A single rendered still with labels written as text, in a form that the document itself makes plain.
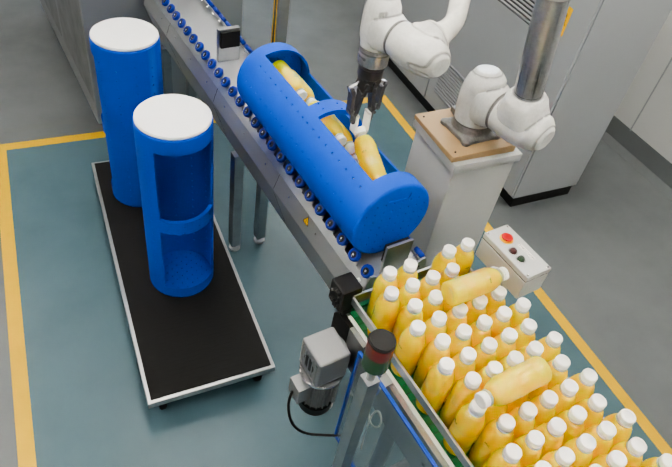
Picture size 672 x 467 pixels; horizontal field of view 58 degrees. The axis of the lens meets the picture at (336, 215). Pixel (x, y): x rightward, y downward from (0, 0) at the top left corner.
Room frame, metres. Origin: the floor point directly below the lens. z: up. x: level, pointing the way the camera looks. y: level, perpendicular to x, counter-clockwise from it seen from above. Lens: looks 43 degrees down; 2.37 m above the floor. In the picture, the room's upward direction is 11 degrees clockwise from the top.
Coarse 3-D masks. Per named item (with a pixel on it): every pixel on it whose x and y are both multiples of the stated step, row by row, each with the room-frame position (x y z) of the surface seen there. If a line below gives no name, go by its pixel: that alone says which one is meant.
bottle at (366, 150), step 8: (360, 136) 1.55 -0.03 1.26; (368, 136) 1.55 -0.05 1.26; (360, 144) 1.52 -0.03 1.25; (368, 144) 1.52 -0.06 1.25; (360, 152) 1.51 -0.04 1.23; (368, 152) 1.50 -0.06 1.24; (376, 152) 1.52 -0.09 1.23; (360, 160) 1.50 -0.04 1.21; (368, 160) 1.49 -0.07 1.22; (376, 160) 1.49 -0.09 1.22; (368, 168) 1.47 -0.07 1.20; (376, 168) 1.47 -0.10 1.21; (384, 168) 1.49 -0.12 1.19; (376, 176) 1.45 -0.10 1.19
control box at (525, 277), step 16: (496, 240) 1.37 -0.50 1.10; (512, 240) 1.38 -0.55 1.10; (480, 256) 1.38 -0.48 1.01; (496, 256) 1.34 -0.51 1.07; (512, 256) 1.31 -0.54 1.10; (528, 256) 1.33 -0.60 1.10; (512, 272) 1.28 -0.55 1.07; (528, 272) 1.26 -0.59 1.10; (544, 272) 1.28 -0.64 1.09; (512, 288) 1.26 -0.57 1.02; (528, 288) 1.26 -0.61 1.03
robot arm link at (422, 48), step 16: (464, 0) 1.64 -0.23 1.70; (448, 16) 1.57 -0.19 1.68; (464, 16) 1.59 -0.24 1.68; (400, 32) 1.48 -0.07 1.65; (416, 32) 1.47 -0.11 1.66; (432, 32) 1.47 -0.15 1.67; (448, 32) 1.52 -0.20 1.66; (400, 48) 1.45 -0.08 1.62; (416, 48) 1.43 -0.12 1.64; (432, 48) 1.42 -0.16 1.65; (448, 48) 1.46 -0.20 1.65; (400, 64) 1.45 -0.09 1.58; (416, 64) 1.41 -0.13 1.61; (432, 64) 1.40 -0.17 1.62; (448, 64) 1.43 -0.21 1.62
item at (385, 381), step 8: (360, 352) 0.98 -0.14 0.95; (352, 376) 0.97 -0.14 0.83; (384, 376) 0.94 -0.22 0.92; (384, 384) 0.91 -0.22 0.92; (384, 392) 0.87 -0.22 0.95; (344, 400) 0.98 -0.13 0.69; (392, 400) 0.85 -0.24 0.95; (400, 416) 0.81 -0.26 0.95; (408, 424) 0.79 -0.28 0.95; (336, 432) 0.98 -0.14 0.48; (416, 440) 0.75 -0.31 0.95; (424, 448) 0.74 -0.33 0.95; (432, 464) 0.70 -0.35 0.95
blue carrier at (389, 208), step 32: (256, 64) 1.95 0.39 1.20; (288, 64) 2.10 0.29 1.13; (256, 96) 1.85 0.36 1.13; (288, 96) 1.77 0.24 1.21; (320, 96) 2.01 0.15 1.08; (288, 128) 1.67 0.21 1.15; (320, 128) 1.61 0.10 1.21; (320, 160) 1.51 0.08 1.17; (352, 160) 1.47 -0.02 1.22; (384, 160) 1.66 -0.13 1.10; (320, 192) 1.45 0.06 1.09; (352, 192) 1.37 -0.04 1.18; (384, 192) 1.35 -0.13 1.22; (416, 192) 1.42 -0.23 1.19; (352, 224) 1.30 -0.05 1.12; (384, 224) 1.36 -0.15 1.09; (416, 224) 1.44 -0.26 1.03
